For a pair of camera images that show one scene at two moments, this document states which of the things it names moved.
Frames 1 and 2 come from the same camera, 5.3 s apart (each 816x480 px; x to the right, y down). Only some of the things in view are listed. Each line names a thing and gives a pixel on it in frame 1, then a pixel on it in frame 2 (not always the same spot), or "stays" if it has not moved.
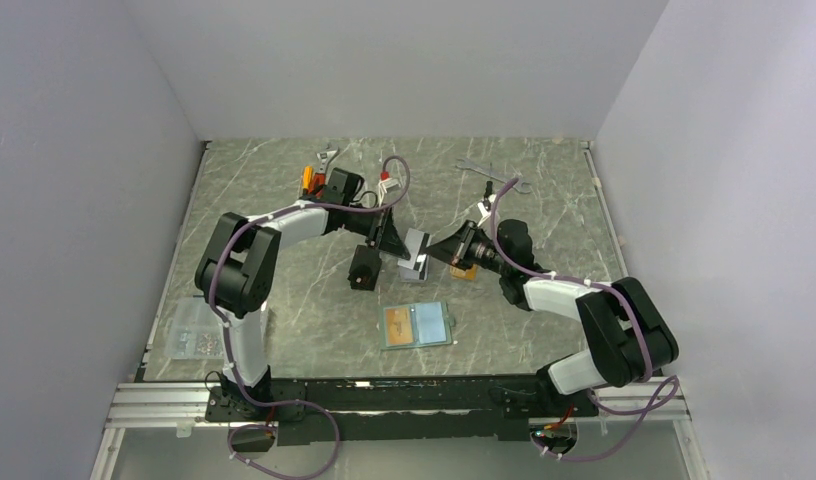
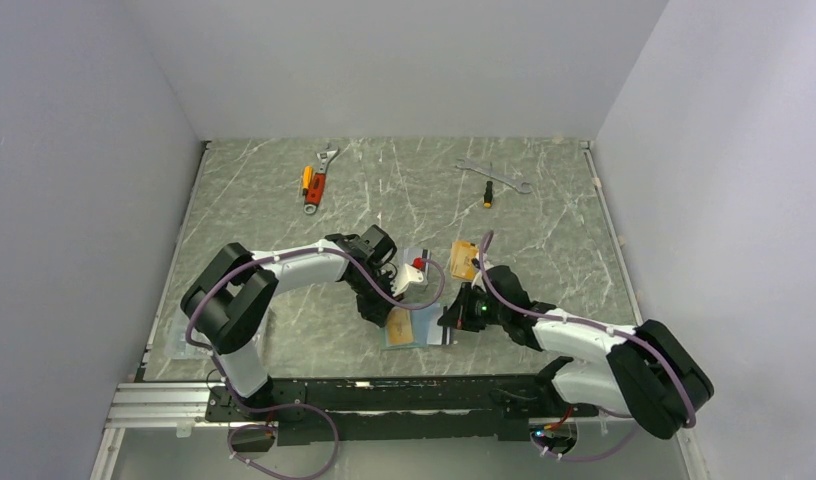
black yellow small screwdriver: [489, 185] stays
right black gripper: [456, 247] -> [458, 316]
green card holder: [416, 326] stays
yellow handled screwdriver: [307, 178] stays
